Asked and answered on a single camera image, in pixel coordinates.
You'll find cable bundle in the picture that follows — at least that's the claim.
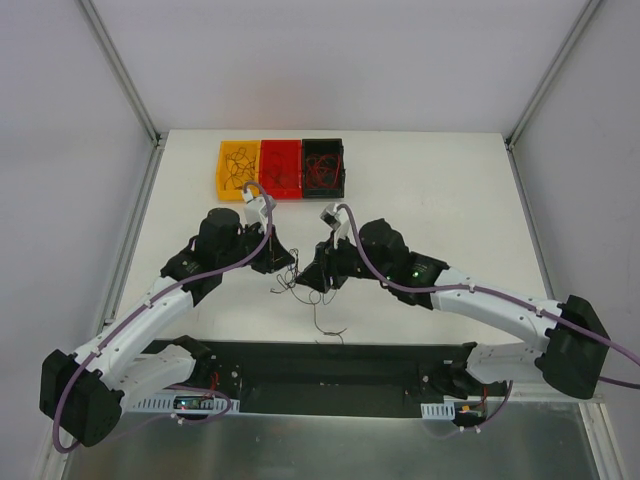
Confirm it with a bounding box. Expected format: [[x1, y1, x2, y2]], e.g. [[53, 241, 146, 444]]
[[269, 247, 349, 346]]

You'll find black cable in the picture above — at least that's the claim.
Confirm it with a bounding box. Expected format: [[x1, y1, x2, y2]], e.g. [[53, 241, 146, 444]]
[[222, 144, 259, 192]]

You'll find dark cable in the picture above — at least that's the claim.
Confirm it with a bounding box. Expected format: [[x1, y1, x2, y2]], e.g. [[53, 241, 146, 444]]
[[263, 149, 296, 189]]

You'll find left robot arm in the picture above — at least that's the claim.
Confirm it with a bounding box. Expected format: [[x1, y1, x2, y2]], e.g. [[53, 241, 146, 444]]
[[39, 199, 293, 453]]

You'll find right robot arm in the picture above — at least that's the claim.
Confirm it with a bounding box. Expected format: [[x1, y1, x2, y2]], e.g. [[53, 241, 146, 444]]
[[296, 219, 609, 400]]

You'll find yellow plastic bin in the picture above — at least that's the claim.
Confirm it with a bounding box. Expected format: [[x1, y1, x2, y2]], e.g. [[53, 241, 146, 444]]
[[215, 140, 261, 202]]

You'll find red plastic bin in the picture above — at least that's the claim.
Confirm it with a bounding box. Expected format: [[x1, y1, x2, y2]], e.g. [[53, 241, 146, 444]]
[[258, 139, 303, 200]]

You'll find black plastic bin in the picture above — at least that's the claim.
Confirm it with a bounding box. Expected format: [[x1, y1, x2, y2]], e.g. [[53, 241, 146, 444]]
[[301, 138, 346, 199]]

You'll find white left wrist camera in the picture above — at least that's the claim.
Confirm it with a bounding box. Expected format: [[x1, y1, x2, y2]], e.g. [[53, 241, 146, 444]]
[[242, 191, 268, 233]]

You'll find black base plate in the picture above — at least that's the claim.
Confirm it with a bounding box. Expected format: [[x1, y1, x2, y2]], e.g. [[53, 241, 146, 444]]
[[124, 339, 516, 419]]

